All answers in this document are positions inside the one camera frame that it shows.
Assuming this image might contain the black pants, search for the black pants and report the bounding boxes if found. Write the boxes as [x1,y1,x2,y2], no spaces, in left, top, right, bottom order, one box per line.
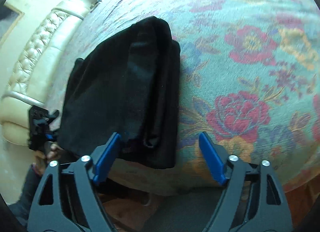
[57,16,181,169]

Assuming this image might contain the person left forearm dark sleeve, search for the person left forearm dark sleeve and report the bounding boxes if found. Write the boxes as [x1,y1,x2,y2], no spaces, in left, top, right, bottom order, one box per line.
[8,165,42,228]

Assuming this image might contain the person left hand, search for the person left hand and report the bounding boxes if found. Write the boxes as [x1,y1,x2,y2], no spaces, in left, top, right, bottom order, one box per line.
[33,142,65,173]

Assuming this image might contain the cream tufted leather headboard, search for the cream tufted leather headboard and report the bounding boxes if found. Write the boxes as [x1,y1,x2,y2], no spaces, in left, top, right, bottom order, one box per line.
[1,0,89,146]

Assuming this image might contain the floral green bedspread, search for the floral green bedspread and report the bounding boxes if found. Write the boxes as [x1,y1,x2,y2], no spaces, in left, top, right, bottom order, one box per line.
[46,0,319,196]

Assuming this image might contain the framed wedding photo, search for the framed wedding photo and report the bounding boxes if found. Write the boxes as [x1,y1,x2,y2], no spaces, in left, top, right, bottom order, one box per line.
[0,4,25,47]

